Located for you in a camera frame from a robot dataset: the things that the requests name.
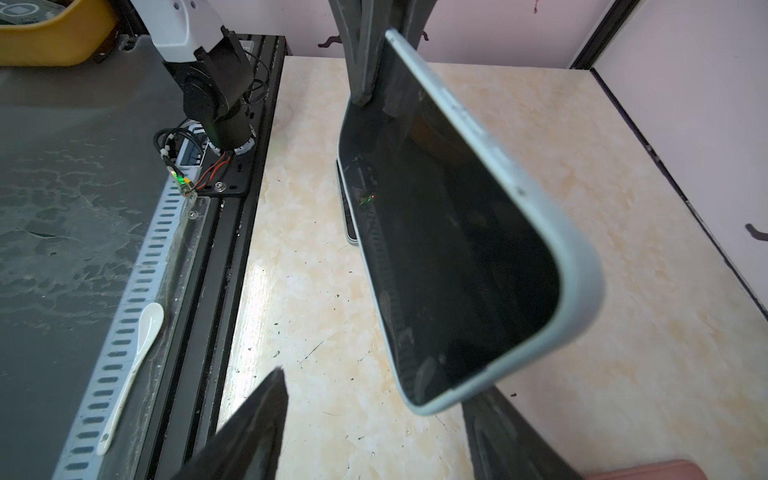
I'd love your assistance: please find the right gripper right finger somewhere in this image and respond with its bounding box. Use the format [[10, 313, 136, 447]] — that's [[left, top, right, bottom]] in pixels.
[[461, 387, 583, 480]]

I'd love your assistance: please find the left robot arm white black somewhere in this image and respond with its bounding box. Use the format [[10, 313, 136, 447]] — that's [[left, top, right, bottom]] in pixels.
[[133, 1, 435, 151]]

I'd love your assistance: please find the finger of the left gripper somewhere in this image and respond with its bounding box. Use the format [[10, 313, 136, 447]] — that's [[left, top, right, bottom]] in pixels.
[[329, 0, 436, 106]]

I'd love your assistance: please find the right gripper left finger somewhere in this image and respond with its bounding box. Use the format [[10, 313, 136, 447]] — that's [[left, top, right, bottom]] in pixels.
[[174, 367, 289, 480]]

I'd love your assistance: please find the white plastic spoon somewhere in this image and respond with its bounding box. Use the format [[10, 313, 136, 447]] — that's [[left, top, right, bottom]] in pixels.
[[96, 302, 165, 456]]

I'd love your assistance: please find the black phone clear case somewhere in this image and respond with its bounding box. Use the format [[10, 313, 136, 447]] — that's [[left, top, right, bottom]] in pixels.
[[337, 30, 605, 416]]

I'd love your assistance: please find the black phone white case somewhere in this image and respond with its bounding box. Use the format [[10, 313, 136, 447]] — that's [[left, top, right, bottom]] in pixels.
[[335, 160, 358, 246]]

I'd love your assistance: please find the yellow plastic bin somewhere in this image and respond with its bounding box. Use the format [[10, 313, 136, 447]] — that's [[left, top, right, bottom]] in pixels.
[[1, 1, 118, 67]]

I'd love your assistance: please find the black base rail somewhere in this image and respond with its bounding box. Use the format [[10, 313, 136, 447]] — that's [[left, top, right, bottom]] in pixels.
[[133, 35, 290, 479]]

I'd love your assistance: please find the white slotted cable duct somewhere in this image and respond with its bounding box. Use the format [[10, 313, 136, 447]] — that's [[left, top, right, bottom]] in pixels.
[[52, 144, 199, 479]]

